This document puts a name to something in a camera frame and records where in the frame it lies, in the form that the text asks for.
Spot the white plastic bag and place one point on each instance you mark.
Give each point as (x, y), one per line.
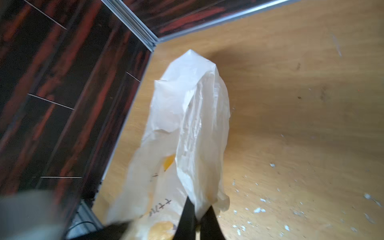
(181, 153)

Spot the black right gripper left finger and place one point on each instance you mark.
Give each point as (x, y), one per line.
(186, 229)

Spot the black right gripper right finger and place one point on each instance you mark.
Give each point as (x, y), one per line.
(210, 228)

